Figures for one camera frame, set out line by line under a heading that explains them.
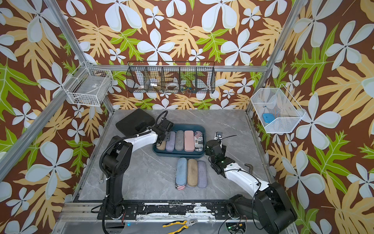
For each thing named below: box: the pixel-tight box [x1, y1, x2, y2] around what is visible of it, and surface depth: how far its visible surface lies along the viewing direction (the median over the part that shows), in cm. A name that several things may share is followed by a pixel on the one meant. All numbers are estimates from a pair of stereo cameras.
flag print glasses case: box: [174, 183, 186, 191], surface depth 81 cm
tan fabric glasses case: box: [187, 158, 199, 187], surface depth 82 cm
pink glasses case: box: [184, 130, 195, 152], surface depth 100 cm
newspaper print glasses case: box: [194, 130, 204, 153], surface depth 100 cm
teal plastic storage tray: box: [151, 123, 206, 159], surface depth 96 cm
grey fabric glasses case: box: [174, 130, 185, 152], surface depth 100 cm
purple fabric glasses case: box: [165, 131, 176, 153], surface depth 97 cm
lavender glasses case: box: [197, 160, 207, 188], surface depth 85 cm
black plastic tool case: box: [115, 108, 156, 137], surface depth 110 cm
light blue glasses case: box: [175, 157, 188, 187], surface depth 82 cm
